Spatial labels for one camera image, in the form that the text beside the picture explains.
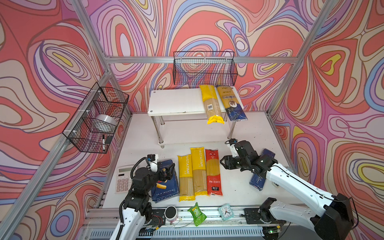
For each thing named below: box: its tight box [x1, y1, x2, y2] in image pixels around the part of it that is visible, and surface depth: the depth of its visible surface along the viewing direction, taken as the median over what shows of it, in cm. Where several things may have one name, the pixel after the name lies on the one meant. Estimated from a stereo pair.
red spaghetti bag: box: [205, 149, 223, 196], surface depth 88 cm
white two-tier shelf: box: [147, 88, 237, 149], surface depth 88 cm
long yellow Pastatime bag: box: [190, 147, 208, 197], surface depth 88 cm
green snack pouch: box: [187, 202, 207, 227], surface depth 75 cm
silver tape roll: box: [96, 114, 117, 126], surface depth 75 cm
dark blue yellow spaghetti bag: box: [217, 84, 248, 122], surface depth 75 cm
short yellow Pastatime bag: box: [177, 154, 196, 202], surface depth 86 cm
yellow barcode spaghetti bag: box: [199, 85, 225, 125], surface depth 73 cm
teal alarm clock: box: [218, 203, 235, 221], surface depth 75 cm
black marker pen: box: [102, 134, 106, 152], surface depth 73 cm
